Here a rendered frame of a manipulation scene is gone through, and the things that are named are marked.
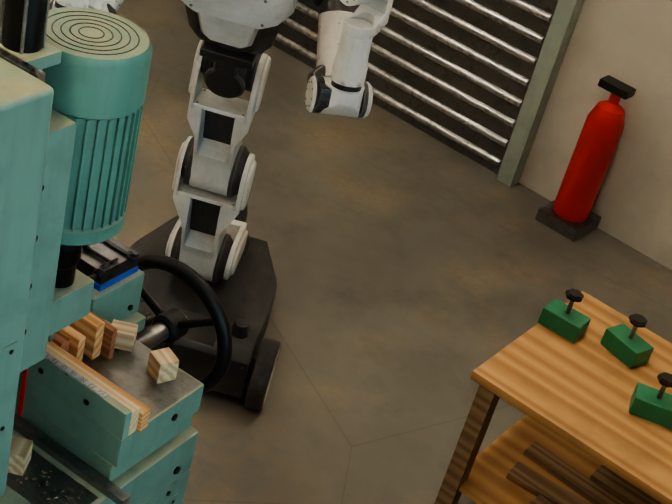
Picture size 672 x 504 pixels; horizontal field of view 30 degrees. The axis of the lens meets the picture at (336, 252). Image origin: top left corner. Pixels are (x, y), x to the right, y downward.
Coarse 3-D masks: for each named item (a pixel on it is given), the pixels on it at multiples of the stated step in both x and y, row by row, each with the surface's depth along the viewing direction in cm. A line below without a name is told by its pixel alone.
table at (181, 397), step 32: (128, 320) 228; (128, 352) 216; (32, 384) 205; (128, 384) 209; (160, 384) 211; (192, 384) 212; (64, 416) 203; (160, 416) 205; (96, 448) 202; (128, 448) 201
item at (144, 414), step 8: (48, 344) 206; (64, 352) 206; (72, 360) 204; (88, 368) 204; (96, 376) 202; (112, 384) 202; (120, 392) 201; (136, 400) 200; (144, 408) 199; (144, 416) 199; (144, 424) 200
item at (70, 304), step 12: (84, 276) 202; (60, 288) 198; (72, 288) 199; (84, 288) 200; (60, 300) 196; (72, 300) 199; (84, 300) 202; (60, 312) 198; (72, 312) 201; (84, 312) 204; (60, 324) 199
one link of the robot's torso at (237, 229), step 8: (176, 224) 359; (232, 224) 363; (240, 224) 364; (176, 232) 353; (232, 232) 364; (240, 232) 360; (168, 240) 354; (240, 240) 359; (168, 248) 352; (232, 248) 353; (240, 248) 357; (232, 256) 352; (240, 256) 365; (232, 264) 353; (224, 272) 353; (232, 272) 355
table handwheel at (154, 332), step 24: (144, 264) 235; (168, 264) 232; (144, 288) 240; (192, 288) 230; (168, 312) 238; (216, 312) 229; (144, 336) 232; (168, 336) 237; (216, 360) 234; (216, 384) 237
